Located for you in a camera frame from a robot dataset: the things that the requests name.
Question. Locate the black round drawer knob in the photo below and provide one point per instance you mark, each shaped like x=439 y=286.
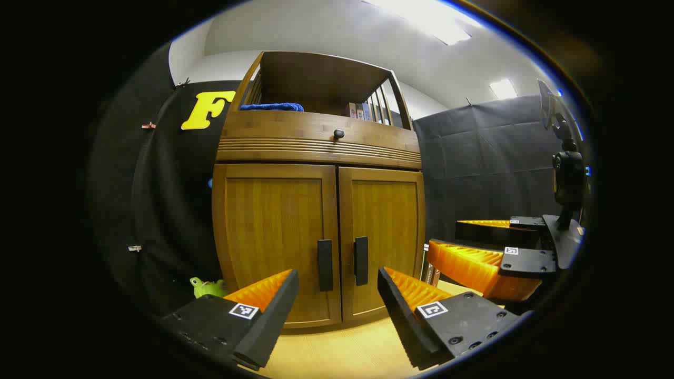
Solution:
x=339 y=134

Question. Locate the wooden double-door shoe cabinet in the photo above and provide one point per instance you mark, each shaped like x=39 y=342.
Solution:
x=321 y=73

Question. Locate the green frog toy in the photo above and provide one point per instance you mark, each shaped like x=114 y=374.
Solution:
x=208 y=288

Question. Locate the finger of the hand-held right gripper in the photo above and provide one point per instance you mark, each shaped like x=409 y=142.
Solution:
x=474 y=271
x=484 y=234

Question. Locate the large ceiling light panel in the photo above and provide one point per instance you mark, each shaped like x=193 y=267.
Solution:
x=432 y=21

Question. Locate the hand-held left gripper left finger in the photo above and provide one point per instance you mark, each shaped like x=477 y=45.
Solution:
x=274 y=316

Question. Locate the wooden shoe cabinet door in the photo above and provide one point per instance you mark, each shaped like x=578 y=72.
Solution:
x=274 y=226
x=389 y=221

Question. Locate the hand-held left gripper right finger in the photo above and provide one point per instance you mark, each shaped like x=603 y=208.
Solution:
x=400 y=321

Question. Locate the pink cloth clip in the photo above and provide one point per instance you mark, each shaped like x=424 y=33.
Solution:
x=149 y=126

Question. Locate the small ceiling light panel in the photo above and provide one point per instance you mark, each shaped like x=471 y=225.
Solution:
x=503 y=89

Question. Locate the blue folded cloth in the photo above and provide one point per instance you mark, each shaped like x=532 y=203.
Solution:
x=271 y=107

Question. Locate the row of small books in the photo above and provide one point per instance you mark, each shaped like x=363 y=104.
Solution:
x=360 y=111

